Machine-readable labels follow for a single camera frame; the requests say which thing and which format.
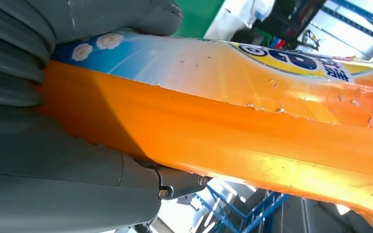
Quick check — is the white table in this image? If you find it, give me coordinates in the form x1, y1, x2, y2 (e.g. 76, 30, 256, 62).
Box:
204, 0, 275, 41

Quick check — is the blue overhead beam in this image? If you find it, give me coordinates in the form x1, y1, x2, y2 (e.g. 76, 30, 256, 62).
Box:
322, 0, 373, 62

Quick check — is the blue metal rack frame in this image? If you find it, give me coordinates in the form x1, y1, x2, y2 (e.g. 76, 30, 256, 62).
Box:
193, 184, 291, 233

